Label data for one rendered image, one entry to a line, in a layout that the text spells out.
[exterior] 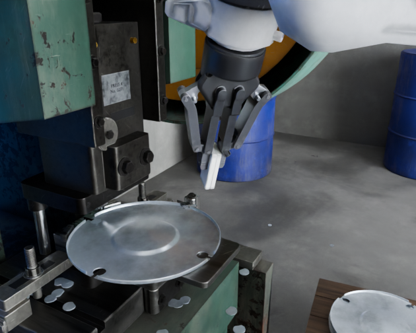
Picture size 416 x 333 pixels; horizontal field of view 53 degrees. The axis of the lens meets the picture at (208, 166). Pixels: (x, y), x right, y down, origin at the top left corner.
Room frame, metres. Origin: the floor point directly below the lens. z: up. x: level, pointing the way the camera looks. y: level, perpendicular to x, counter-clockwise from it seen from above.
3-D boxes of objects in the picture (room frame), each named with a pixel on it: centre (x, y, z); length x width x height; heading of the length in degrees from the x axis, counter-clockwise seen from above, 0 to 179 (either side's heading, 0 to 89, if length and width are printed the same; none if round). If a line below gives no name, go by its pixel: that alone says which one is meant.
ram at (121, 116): (0.73, 0.20, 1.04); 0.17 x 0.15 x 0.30; 61
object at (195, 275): (0.67, 0.08, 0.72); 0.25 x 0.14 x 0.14; 61
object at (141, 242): (0.69, 0.12, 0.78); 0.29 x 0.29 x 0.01
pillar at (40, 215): (0.71, 0.33, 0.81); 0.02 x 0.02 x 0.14
